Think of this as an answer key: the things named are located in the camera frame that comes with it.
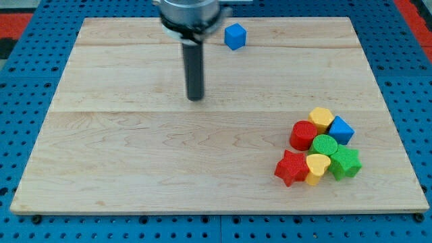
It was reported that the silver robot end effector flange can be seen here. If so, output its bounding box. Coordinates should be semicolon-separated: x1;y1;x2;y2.
152;0;233;45

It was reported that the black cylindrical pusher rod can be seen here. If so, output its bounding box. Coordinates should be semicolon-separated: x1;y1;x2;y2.
182;43;205;101

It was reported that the blue cube block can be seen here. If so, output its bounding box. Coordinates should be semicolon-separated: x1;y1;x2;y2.
224;23;247;51

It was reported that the wooden board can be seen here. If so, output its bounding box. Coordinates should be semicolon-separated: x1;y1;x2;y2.
10;17;429;215

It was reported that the red cylinder block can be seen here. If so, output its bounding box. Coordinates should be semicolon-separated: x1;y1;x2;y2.
289;120;317;151

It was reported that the yellow hexagon block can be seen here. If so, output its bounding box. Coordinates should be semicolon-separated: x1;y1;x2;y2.
308;107;335;135

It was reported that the red star block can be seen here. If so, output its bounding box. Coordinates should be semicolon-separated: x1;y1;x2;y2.
274;150;309;187

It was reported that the green cylinder block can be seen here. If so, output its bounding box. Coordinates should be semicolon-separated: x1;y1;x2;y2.
308;134;338;156

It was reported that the yellow heart block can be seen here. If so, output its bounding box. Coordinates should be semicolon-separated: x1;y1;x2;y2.
304;154;331;186

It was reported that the blue triangle block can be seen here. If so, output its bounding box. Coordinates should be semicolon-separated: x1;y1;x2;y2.
328;116;355;145

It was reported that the green star block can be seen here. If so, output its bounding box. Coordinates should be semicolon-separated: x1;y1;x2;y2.
328;144;362;181

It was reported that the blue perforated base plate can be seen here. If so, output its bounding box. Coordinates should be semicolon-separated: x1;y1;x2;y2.
1;0;431;242

